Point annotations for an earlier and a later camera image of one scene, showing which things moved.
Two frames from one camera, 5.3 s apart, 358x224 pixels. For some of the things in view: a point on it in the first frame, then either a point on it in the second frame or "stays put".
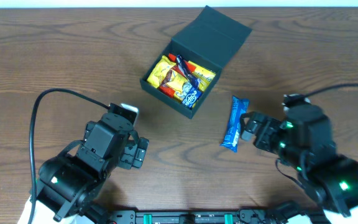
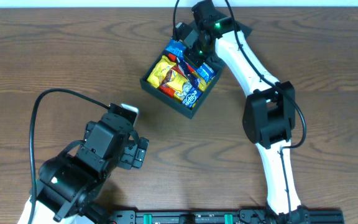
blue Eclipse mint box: [191, 98] stays put
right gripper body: [270, 137] to [199, 54]
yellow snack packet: [163, 66] stays put
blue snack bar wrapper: [238, 106] to [203, 69]
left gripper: [135, 152] stays put
